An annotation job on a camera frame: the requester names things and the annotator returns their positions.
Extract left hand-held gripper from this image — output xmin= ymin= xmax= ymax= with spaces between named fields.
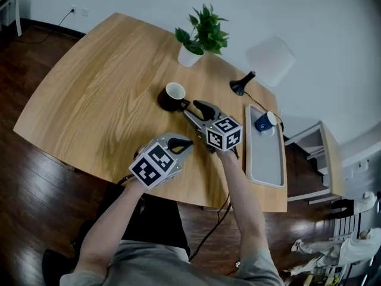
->
xmin=128 ymin=132 xmax=195 ymax=189

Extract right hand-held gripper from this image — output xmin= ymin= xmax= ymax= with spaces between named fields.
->
xmin=182 ymin=100 xmax=243 ymax=155

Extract black mug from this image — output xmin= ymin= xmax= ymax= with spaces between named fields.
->
xmin=157 ymin=82 xmax=191 ymax=113

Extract blue mug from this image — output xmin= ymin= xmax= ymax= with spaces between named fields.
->
xmin=254 ymin=111 xmax=279 ymax=137

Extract person's right forearm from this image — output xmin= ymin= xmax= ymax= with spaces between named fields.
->
xmin=216 ymin=149 xmax=271 ymax=262

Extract person's left forearm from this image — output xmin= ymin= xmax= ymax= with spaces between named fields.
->
xmin=73 ymin=179 xmax=149 ymax=277

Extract person's black trousers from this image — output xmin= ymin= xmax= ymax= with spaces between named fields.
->
xmin=74 ymin=186 xmax=191 ymax=259

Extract grey tray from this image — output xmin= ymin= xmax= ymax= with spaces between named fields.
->
xmin=244 ymin=104 xmax=286 ymax=188

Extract green plant in white pot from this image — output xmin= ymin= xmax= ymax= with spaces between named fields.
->
xmin=174 ymin=4 xmax=230 ymax=68

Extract white shade black base lamp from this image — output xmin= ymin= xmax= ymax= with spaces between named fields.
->
xmin=229 ymin=34 xmax=297 ymax=97

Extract person's grey shirt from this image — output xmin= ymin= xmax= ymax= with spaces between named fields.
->
xmin=59 ymin=240 xmax=285 ymax=286

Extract white wooden side table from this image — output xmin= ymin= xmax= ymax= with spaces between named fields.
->
xmin=282 ymin=120 xmax=346 ymax=205

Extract white slatted rack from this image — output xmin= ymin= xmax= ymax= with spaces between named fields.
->
xmin=328 ymin=212 xmax=361 ymax=241

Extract white desk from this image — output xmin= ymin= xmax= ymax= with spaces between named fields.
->
xmin=0 ymin=0 xmax=23 ymax=38

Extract black lamp cable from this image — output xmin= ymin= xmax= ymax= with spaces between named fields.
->
xmin=243 ymin=91 xmax=285 ymax=131

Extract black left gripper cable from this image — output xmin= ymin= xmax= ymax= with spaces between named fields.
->
xmin=117 ymin=173 xmax=135 ymax=186

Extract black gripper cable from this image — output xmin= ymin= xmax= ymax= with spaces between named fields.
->
xmin=189 ymin=147 xmax=239 ymax=262
xmin=117 ymin=173 xmax=135 ymax=186

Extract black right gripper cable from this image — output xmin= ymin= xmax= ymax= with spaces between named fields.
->
xmin=189 ymin=147 xmax=239 ymax=262

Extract black wall socket cable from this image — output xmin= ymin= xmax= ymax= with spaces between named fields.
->
xmin=17 ymin=10 xmax=74 ymax=45

